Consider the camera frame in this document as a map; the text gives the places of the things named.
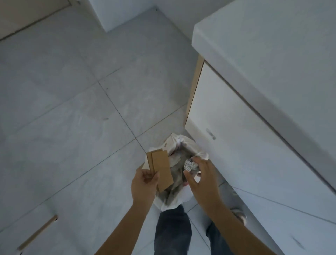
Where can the person's right hand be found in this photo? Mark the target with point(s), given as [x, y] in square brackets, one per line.
[206, 186]

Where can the person's left hand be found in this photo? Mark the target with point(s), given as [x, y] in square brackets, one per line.
[141, 190]

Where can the person's right thumb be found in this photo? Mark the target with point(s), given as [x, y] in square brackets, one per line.
[189, 180]

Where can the person's left thumb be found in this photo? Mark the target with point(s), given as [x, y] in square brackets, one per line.
[155, 178]

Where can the brown cardboard piece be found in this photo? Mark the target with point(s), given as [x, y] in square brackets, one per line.
[162, 170]

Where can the silver foil ball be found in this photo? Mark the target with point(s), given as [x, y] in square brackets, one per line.
[191, 166]

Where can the person's left forearm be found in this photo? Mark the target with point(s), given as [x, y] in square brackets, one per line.
[123, 231]

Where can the person's right forearm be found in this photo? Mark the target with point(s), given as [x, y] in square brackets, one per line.
[236, 231]

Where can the grey crumpled trash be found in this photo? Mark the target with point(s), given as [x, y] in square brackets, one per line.
[178, 181]

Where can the white plastic trash bag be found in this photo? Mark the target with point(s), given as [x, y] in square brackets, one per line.
[173, 202]

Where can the person's blue jeans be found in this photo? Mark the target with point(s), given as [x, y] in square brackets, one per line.
[172, 232]

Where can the person's grey shoe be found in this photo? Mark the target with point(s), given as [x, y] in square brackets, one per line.
[240, 216]

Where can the white cabinet with wooden edge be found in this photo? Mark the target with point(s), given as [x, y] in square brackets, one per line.
[236, 126]

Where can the wooden edge strip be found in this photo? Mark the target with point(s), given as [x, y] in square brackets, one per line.
[38, 233]

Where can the grey stone countertop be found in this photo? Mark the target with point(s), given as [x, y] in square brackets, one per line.
[275, 52]

